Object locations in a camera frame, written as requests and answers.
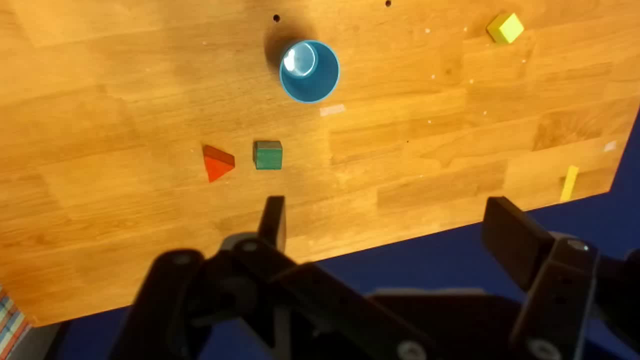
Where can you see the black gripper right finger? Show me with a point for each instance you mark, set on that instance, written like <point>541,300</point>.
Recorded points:
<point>567,281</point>

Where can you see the red triangular block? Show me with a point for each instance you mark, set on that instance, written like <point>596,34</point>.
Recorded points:
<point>217,163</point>

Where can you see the green cube block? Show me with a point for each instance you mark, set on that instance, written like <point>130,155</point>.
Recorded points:
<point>268,155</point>

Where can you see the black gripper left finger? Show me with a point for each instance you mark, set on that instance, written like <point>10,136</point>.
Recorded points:
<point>297,310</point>

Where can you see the yellow cube block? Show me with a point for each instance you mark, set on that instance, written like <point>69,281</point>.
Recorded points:
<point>504,29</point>

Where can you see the blue cup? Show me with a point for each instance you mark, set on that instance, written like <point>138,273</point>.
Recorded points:
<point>308,71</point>

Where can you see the yellow tape strip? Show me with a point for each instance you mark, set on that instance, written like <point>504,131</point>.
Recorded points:
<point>568,183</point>

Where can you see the striped cloth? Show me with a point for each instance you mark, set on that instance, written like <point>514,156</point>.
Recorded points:
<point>13,327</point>

